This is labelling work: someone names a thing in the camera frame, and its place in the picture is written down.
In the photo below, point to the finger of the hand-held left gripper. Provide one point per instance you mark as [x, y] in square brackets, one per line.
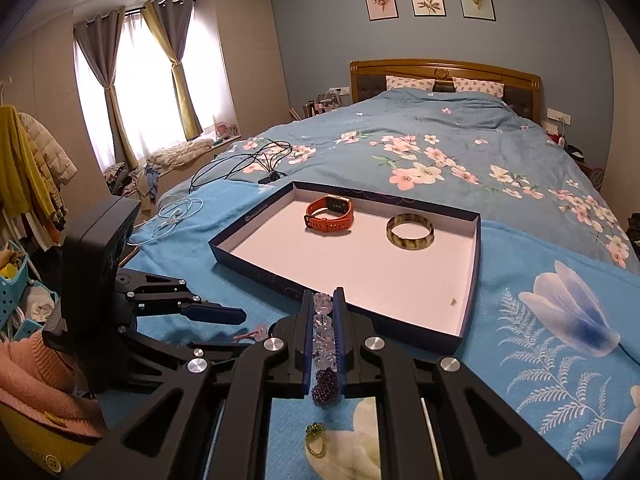
[215, 314]
[150, 355]

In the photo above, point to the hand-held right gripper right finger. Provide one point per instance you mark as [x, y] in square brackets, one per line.
[339, 340]

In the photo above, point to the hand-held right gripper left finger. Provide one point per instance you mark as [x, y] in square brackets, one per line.
[306, 340]

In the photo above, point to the dark blue cardboard box tray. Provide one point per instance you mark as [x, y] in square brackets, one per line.
[280, 245]

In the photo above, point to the person's left forearm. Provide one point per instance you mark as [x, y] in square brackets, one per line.
[35, 380]

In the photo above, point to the pile of mixed clothes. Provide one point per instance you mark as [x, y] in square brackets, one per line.
[135, 182]

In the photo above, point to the light blue plastic basket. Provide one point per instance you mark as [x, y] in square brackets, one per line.
[10, 300]

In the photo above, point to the hanging beige puffer jacket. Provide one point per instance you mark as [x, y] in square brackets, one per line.
[52, 155]

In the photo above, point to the olive striped bangle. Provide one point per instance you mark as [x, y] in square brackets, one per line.
[410, 246]

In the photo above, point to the hanging yellow sweater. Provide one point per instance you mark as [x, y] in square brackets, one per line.
[20, 160]

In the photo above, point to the orange smart watch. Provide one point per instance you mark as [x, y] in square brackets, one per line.
[345, 215]

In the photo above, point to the white crumpled bedding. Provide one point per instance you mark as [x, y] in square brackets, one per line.
[177, 152]

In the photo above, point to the person's yellow jacket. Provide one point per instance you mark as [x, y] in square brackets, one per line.
[35, 455]

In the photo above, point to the white sheer curtain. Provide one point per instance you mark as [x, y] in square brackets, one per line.
[145, 95]

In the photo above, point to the small pink fan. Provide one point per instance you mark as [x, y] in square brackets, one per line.
[224, 128]

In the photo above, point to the bright blue floral blanket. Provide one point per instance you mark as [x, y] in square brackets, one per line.
[525, 340]

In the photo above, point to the grey and yellow curtain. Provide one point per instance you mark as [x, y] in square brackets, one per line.
[102, 55]
[172, 45]

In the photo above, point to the grey-blue floral duvet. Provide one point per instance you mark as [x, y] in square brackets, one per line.
[450, 125]

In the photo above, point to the white dotted pillow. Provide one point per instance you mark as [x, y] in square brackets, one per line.
[407, 82]
[477, 86]

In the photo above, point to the wooden bed headboard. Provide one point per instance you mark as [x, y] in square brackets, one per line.
[445, 67]

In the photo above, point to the framed pink flower picture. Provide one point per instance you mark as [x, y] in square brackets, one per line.
[381, 3]

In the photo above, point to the framed green leaf picture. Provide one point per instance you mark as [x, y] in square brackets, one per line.
[475, 1]

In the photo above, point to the white wall socket strip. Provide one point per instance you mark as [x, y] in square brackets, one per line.
[339, 90]

